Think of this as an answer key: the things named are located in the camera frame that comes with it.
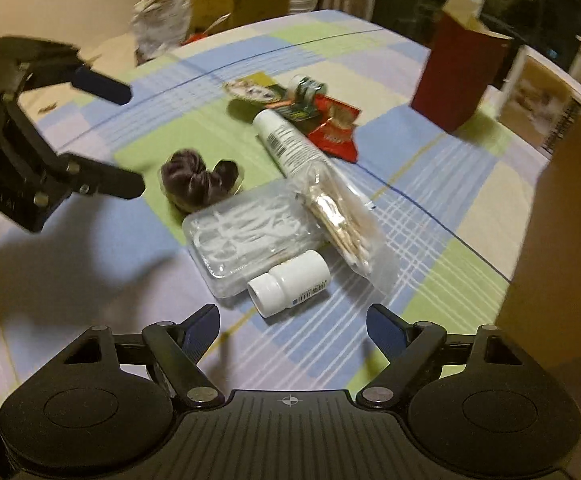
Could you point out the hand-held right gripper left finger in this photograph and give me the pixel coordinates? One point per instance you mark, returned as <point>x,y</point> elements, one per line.
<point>204,326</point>

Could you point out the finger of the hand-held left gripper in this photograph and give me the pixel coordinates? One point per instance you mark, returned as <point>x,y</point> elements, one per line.
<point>110,182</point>
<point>101,86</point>

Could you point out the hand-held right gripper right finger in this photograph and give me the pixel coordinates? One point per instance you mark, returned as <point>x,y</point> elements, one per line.
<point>384,331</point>

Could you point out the white squeeze tube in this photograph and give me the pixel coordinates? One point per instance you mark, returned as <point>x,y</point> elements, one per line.
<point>286,140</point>

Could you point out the white box with brown rim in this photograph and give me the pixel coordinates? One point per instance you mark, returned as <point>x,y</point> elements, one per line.
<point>560,240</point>

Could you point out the small green label bottle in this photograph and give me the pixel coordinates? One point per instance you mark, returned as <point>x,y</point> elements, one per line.
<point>306,87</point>

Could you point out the dark brown hair scrunchie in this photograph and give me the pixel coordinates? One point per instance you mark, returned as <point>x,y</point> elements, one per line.
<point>195,180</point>

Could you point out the clear box of floss picks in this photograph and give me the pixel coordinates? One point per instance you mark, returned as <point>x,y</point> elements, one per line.
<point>240,237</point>

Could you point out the white pill bottle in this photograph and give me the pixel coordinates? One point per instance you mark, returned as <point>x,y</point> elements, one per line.
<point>290,282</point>

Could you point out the clear bag of cotton swabs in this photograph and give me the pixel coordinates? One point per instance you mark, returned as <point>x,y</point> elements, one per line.
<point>345,220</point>

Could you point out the printed picture packet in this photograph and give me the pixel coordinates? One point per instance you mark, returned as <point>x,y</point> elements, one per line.
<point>253,90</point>

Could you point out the dark green packet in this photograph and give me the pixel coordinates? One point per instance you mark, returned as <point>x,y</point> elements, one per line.
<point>295,110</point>

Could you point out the red snack packet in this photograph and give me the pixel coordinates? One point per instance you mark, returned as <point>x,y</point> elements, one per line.
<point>338,132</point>

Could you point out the dark red paper bag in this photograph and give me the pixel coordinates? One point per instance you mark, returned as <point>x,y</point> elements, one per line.
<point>453,75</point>

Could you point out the white printed carton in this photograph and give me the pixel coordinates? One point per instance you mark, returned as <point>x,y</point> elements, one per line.
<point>533,95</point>

